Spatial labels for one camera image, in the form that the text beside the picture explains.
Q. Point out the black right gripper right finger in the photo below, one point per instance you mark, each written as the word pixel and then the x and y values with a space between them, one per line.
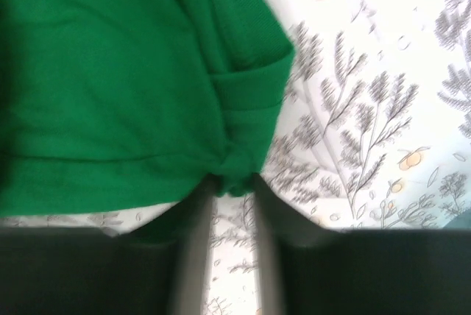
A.
pixel 300 262

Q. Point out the green t shirt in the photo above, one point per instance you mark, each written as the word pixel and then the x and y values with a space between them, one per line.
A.
pixel 117 104

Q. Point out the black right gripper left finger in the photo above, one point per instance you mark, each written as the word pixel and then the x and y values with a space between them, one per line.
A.
pixel 163 264

